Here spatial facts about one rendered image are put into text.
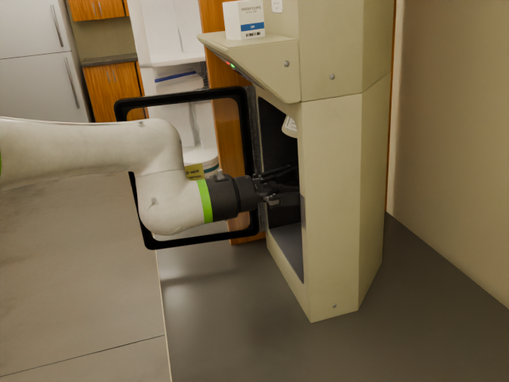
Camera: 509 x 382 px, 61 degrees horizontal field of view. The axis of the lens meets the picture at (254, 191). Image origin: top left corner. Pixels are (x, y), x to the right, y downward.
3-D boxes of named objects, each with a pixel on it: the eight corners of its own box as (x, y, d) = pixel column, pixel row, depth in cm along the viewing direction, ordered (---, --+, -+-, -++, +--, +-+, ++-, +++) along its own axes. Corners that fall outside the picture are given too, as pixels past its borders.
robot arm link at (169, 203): (145, 239, 91) (142, 242, 81) (134, 180, 91) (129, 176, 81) (210, 225, 94) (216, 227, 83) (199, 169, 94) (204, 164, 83)
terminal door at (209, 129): (260, 235, 115) (246, 85, 99) (145, 251, 113) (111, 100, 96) (260, 233, 116) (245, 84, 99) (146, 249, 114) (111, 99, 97)
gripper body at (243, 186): (238, 186, 85) (282, 178, 87) (229, 171, 92) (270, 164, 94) (241, 220, 88) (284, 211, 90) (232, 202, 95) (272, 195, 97)
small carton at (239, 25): (249, 36, 78) (246, -1, 76) (265, 36, 75) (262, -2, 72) (226, 39, 76) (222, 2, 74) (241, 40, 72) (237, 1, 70)
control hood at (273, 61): (251, 74, 99) (247, 28, 95) (301, 102, 71) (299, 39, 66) (202, 80, 97) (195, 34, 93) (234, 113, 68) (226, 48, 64)
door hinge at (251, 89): (265, 230, 117) (252, 85, 100) (267, 235, 114) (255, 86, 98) (259, 231, 116) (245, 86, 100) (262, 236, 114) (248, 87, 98)
